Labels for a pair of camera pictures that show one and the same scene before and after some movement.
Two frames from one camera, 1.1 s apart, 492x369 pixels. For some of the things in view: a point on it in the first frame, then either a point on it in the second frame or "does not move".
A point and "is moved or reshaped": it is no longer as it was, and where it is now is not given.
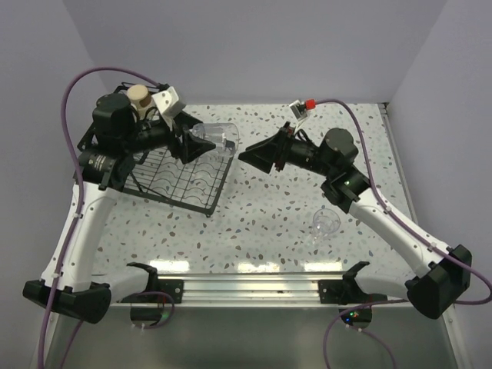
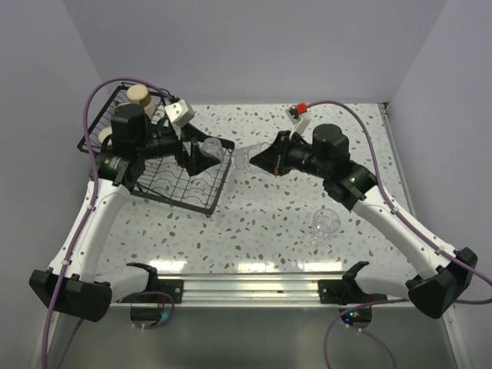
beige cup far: (139, 98) does not move
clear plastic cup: (225, 135) is moved or reshaped
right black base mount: (346, 291) does not move
